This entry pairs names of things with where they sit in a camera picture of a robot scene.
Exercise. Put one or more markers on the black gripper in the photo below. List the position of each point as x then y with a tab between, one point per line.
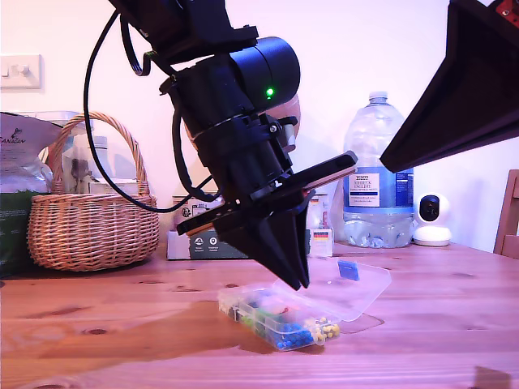
243	162

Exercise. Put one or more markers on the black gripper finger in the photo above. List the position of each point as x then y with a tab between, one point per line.
466	93
486	133

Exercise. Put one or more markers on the green and white cardboard tray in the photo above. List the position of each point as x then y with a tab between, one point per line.
202	245

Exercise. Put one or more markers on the clear plastic pin organizer box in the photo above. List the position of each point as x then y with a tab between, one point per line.
292	324

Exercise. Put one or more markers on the wooden chair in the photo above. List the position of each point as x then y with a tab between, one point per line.
509	219

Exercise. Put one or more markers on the large clear water bottle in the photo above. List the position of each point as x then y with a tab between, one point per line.
379	202

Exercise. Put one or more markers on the cork globe on stand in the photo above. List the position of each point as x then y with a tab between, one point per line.
294	117

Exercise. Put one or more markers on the white paper carton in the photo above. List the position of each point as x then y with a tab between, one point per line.
117	187

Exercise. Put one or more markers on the clear bottle white cap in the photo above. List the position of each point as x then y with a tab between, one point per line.
101	156

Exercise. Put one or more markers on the clear glass jar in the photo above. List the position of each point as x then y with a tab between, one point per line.
71	150

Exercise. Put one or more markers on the green and silver food bag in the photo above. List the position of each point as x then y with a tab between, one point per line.
16	170

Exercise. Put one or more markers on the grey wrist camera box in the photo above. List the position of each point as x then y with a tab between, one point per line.
288	133

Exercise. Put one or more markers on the small white round camera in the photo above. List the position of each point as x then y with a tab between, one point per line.
431	237

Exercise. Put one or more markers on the white wall light switch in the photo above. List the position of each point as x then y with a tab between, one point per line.
20	71

